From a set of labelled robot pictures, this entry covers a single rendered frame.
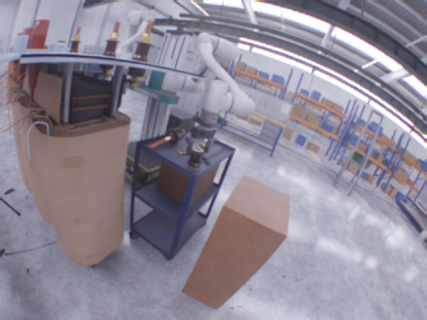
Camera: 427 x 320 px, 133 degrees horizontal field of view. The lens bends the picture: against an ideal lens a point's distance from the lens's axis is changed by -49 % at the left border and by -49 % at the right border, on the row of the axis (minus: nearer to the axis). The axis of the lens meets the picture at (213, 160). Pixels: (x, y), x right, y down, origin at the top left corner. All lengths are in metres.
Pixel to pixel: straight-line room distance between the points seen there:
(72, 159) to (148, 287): 1.06
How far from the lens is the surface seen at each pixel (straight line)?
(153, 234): 1.59
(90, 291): 1.49
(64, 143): 0.73
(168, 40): 2.14
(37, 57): 0.38
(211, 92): 0.87
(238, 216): 0.77
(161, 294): 1.47
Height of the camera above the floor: 1.37
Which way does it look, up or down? 24 degrees down
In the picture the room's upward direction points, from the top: 19 degrees clockwise
